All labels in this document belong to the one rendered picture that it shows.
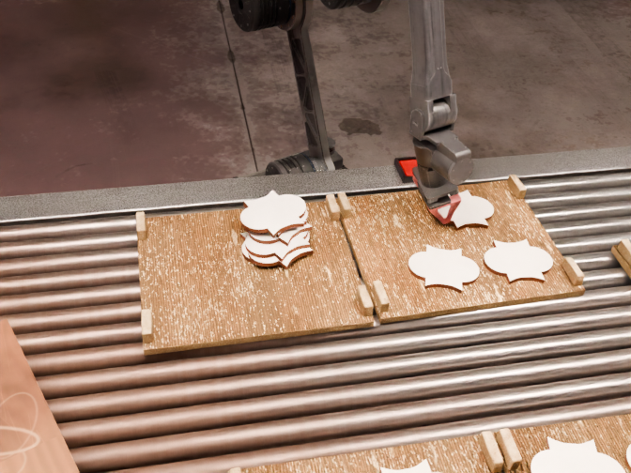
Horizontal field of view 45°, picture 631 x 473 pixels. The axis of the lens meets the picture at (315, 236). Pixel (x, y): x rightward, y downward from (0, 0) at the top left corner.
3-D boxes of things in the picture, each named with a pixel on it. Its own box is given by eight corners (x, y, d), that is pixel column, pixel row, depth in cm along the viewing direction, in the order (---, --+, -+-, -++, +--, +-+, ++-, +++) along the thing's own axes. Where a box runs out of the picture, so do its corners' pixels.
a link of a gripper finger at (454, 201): (434, 236, 157) (427, 203, 151) (423, 213, 162) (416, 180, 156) (466, 224, 157) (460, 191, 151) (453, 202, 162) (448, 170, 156)
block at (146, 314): (141, 319, 136) (140, 309, 135) (152, 318, 137) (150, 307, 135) (143, 344, 132) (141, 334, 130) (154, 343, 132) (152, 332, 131)
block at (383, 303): (370, 290, 144) (372, 280, 143) (379, 289, 145) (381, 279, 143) (379, 313, 140) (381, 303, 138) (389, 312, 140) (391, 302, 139)
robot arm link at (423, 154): (429, 120, 149) (406, 135, 148) (452, 136, 144) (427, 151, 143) (434, 147, 154) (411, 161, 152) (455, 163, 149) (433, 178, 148)
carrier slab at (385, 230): (333, 204, 166) (334, 198, 164) (510, 185, 174) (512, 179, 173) (379, 324, 140) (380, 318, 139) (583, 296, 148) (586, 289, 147)
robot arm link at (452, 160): (448, 96, 146) (411, 106, 143) (488, 121, 138) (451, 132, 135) (440, 150, 153) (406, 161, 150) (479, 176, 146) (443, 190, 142)
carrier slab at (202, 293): (136, 223, 158) (135, 218, 157) (331, 205, 165) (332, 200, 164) (144, 356, 132) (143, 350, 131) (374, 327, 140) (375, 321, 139)
